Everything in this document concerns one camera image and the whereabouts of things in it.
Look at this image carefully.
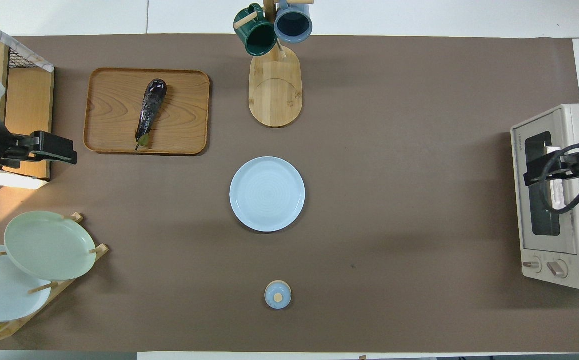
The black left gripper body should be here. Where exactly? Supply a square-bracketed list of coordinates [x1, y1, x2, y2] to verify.
[0, 131, 40, 170]

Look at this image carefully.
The dark purple eggplant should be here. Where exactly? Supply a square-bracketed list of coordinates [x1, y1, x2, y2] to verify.
[135, 78, 168, 152]

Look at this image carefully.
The light blue round plate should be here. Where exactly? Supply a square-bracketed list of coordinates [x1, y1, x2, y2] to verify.
[229, 156, 307, 233]

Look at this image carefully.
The rectangular wooden tray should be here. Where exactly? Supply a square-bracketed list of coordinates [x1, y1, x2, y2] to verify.
[83, 67, 212, 156]

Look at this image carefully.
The marble pattern shelf strip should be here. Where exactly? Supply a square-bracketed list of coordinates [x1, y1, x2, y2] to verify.
[0, 12, 55, 74]

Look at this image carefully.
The pale green plate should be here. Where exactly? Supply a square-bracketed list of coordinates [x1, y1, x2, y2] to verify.
[3, 210, 98, 282]

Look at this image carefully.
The wooden peg dish rack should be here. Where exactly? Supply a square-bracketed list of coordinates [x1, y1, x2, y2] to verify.
[0, 212, 111, 344]

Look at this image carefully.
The brown table mat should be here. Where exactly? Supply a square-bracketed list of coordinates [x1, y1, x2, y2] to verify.
[0, 33, 579, 353]

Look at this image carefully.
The wooden mug tree stand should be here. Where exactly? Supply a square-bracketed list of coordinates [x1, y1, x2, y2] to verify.
[233, 0, 315, 129]

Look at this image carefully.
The dark green mug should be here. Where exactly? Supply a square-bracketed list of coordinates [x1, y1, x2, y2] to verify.
[233, 3, 279, 57]

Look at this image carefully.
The small blue lid wooden knob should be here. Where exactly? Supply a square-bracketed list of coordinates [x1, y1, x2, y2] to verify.
[264, 280, 293, 311]

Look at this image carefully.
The blue mug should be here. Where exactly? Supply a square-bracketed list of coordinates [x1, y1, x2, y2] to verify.
[273, 0, 314, 45]

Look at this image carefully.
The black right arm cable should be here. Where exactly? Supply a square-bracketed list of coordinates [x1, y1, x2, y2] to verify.
[538, 142, 579, 215]

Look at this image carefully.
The wooden shelf with wire mesh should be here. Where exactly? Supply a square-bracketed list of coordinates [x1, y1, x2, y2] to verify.
[0, 11, 56, 191]

